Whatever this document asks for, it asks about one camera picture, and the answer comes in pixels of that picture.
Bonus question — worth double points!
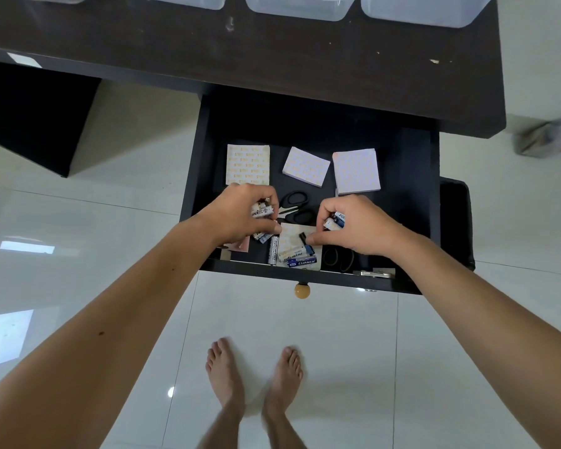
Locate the beige patterned sticky note pad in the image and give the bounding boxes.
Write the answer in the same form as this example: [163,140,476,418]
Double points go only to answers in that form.
[226,144,271,186]

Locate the large lilac sticky note pad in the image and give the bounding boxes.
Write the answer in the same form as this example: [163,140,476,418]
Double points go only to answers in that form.
[332,148,382,196]

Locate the black handled scissors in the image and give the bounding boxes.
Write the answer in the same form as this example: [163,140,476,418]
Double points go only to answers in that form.
[276,191,316,225]

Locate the person's leg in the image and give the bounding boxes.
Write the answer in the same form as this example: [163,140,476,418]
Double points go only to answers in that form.
[263,411,308,449]
[196,407,245,449]

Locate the person's left hand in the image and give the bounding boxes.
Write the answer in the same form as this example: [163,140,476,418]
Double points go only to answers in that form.
[197,183,282,249]

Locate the small lilac sticky note pad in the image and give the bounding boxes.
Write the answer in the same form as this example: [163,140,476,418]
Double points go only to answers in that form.
[282,146,332,188]

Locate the black stool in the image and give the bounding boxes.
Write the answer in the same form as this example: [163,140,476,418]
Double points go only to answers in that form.
[439,177,477,272]

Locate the person's right foot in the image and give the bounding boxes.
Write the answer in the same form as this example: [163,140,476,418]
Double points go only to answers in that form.
[261,346,305,419]

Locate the pink note pad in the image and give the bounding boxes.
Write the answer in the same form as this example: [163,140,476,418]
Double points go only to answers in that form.
[219,235,251,254]

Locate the cream patterned note pad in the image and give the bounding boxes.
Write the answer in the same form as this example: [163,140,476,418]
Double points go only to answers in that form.
[278,223,324,270]

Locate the dark wooden desk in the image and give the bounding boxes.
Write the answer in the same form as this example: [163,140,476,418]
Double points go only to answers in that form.
[0,0,507,178]

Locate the person's left forearm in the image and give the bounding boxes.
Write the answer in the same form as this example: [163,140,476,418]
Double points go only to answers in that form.
[0,214,216,449]

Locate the person's right hand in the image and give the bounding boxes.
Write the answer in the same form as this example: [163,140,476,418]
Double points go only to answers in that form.
[305,195,410,257]

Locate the black elastic band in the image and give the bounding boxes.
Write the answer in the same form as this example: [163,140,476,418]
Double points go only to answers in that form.
[321,247,355,273]

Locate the person's left leg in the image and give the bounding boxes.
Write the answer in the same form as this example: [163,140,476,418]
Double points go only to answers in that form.
[196,407,245,449]

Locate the black desk drawer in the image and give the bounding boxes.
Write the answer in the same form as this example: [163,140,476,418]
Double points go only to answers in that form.
[180,85,443,295]

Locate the person's right leg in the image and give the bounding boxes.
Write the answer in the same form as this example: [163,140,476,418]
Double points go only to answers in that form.
[263,411,308,449]

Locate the person's foot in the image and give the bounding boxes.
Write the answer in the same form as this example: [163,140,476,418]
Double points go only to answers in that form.
[261,346,305,419]
[205,337,247,417]
[513,114,561,159]

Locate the person's right forearm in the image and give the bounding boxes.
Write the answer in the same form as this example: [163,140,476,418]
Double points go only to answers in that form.
[389,233,561,449]

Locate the white sticker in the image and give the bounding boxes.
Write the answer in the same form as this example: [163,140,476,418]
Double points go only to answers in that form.
[7,52,43,69]

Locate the person's left foot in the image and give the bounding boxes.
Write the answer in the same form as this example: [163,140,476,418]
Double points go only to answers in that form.
[205,337,247,417]

